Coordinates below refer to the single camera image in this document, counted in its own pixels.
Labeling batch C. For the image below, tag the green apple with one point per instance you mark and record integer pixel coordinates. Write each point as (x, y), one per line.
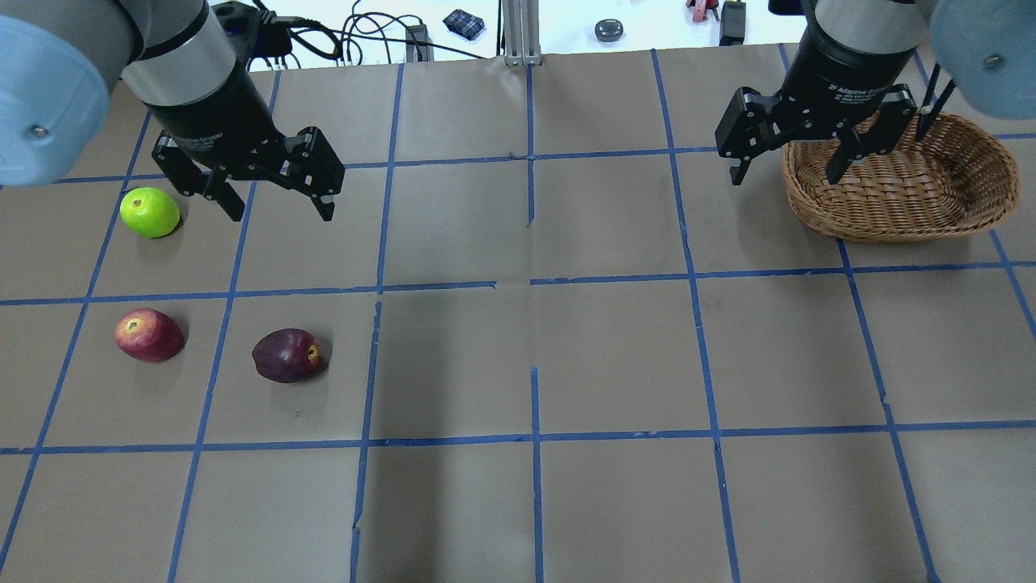
(149, 212)

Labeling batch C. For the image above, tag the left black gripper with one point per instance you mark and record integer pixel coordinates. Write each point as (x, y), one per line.
(217, 117)

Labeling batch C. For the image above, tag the aluminium frame post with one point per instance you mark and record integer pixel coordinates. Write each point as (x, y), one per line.
(521, 42)

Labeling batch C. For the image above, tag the round grey puck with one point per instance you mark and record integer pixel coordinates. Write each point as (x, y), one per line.
(609, 30)

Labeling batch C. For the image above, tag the dark checkered pouch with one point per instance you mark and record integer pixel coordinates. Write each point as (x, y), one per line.
(464, 24)

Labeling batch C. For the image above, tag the red yellow apple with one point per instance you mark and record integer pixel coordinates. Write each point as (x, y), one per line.
(149, 336)

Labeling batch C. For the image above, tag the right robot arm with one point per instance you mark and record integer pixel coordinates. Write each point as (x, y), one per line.
(983, 49)

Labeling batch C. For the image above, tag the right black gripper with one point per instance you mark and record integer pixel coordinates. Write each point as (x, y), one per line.
(842, 77)

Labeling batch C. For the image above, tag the black power adapter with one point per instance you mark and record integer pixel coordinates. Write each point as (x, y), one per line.
(417, 48)

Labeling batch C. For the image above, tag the dark red apple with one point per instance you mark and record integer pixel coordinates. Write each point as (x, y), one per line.
(288, 355)

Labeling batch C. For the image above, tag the wicker basket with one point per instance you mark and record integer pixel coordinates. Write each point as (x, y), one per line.
(958, 181)

